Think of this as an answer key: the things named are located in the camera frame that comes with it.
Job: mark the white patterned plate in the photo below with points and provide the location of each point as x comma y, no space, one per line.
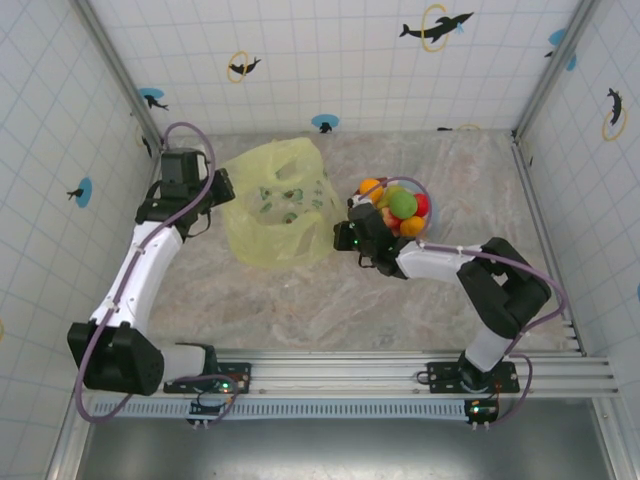
434,215

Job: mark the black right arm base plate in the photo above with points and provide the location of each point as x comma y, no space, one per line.
442,372

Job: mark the aluminium frame leg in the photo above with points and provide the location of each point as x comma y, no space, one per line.
607,440
70,440

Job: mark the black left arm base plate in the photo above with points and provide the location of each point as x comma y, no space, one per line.
240,372

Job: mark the red toy fruit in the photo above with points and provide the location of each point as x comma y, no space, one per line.
423,204

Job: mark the aluminium frame post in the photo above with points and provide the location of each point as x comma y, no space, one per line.
123,75
552,75

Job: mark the green toy pear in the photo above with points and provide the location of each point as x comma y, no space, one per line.
403,203

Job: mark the yellow plastic bag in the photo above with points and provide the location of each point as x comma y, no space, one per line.
285,240

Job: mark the round toy orange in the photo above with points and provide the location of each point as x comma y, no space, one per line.
370,187

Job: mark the small controller board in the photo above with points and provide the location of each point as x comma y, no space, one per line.
482,411
207,409

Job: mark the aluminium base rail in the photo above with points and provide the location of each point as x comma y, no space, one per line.
340,372

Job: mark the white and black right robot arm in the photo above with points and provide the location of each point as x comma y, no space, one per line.
430,265

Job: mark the red yellow toy apple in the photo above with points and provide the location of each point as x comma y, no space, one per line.
390,218

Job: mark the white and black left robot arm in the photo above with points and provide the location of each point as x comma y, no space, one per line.
145,270

